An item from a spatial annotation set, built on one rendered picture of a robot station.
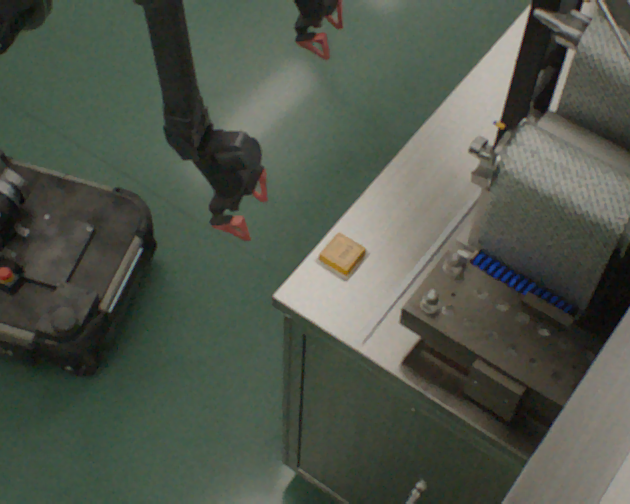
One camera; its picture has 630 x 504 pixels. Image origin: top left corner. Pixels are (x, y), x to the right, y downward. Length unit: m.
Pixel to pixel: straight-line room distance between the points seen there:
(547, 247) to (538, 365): 0.21
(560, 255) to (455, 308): 0.21
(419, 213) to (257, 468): 0.98
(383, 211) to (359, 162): 1.24
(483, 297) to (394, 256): 0.26
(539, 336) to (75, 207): 1.57
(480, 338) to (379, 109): 1.78
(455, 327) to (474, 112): 0.66
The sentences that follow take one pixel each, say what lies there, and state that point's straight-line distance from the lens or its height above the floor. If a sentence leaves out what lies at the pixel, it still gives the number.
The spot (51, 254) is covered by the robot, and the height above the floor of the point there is 0.26.
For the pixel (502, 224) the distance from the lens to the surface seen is 1.99.
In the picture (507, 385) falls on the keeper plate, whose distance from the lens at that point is 1.96.
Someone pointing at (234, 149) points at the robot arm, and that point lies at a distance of 1.89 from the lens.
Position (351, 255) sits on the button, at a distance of 2.17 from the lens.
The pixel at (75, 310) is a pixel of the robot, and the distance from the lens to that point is 2.89.
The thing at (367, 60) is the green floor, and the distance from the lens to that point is 3.80.
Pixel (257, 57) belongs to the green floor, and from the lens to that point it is 3.80.
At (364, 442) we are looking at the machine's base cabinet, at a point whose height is 0.52.
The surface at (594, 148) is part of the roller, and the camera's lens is 2.01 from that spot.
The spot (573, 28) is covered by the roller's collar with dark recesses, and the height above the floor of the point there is 1.36.
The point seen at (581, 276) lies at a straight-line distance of 1.98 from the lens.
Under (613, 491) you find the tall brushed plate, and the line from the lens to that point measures 1.45.
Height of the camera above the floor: 2.73
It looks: 56 degrees down
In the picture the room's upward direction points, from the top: 3 degrees clockwise
